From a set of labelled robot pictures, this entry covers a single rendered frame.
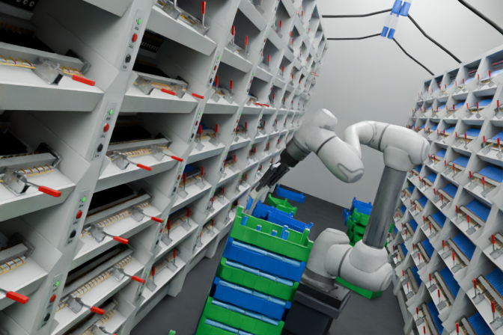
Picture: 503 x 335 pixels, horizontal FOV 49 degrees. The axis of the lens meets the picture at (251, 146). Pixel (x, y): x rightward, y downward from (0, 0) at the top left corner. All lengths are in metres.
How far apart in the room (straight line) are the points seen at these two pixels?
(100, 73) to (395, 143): 1.62
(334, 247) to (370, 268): 0.20
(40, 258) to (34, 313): 0.12
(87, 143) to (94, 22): 0.23
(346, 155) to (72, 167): 1.11
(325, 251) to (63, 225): 1.70
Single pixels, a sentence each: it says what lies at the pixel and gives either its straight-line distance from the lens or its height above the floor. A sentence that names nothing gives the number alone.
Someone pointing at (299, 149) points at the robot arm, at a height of 0.86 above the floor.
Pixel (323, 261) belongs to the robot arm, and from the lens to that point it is 2.68.
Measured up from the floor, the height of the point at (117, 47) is 1.01.
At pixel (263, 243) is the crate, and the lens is 2.06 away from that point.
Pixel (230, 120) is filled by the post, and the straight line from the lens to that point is 2.46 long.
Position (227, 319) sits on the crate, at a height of 0.18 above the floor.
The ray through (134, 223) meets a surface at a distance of 1.63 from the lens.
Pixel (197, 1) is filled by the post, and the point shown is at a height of 1.22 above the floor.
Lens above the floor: 1.03
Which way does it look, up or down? 6 degrees down
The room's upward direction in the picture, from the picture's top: 19 degrees clockwise
